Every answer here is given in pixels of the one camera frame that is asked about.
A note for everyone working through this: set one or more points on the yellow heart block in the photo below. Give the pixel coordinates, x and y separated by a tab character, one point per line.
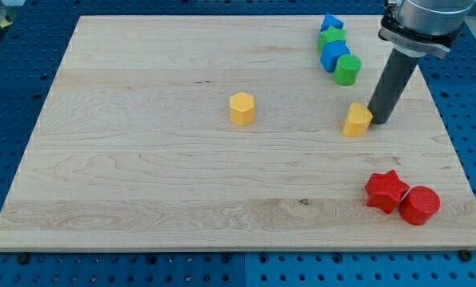
357	120

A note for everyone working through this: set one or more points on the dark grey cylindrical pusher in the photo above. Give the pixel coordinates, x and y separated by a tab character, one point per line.
393	80

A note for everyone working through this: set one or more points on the blue cube block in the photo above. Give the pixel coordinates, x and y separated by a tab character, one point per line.
330	54

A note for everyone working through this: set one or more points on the green cylinder block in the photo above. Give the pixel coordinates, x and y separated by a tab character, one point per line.
347	69

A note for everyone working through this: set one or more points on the red star block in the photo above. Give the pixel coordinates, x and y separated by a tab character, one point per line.
385	191

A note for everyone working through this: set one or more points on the green star block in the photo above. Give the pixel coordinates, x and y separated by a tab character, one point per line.
331	34

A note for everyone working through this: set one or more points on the blue triangle block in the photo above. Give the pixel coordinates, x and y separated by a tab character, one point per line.
331	20

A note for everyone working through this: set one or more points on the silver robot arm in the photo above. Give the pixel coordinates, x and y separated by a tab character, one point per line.
415	28

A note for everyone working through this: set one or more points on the wooden board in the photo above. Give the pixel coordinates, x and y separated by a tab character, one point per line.
134	150

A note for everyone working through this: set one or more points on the red cylinder block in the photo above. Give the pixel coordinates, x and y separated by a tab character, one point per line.
420	204

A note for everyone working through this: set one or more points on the yellow hexagon block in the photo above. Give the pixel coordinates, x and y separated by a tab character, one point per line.
242	108

